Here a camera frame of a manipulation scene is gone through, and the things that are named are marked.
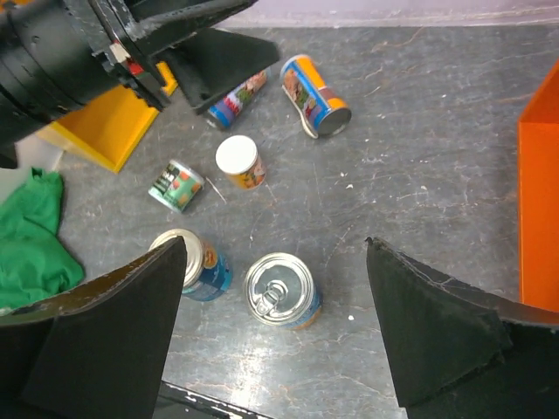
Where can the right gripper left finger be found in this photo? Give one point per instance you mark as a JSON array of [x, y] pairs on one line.
[[98, 350]]

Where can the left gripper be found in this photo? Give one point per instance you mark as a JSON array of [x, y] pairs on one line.
[[207, 65]]

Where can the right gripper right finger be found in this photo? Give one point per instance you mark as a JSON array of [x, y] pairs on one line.
[[456, 351]]

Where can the dark blue can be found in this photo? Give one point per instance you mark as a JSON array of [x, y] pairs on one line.
[[207, 273]]

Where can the blue can pull tab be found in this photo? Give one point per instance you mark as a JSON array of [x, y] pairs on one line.
[[280, 291]]

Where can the orange shelf cabinet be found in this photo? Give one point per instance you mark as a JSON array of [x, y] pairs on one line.
[[537, 163]]

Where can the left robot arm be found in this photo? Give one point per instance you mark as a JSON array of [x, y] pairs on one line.
[[58, 56]]

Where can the tall blue red can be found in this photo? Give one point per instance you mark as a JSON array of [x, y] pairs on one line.
[[222, 114]]

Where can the green cloth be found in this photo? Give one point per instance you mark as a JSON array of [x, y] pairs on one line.
[[35, 265]]

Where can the yellow shelf cabinet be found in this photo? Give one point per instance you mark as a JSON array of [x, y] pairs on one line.
[[106, 131]]

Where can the white lid yellow can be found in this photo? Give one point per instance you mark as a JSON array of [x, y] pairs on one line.
[[238, 158]]

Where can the green label can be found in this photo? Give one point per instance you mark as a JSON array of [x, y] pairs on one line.
[[176, 186]]

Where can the tall orange blue can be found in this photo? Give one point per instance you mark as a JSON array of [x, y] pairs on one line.
[[322, 112]]

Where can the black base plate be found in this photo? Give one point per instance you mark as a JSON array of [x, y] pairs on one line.
[[175, 402]]

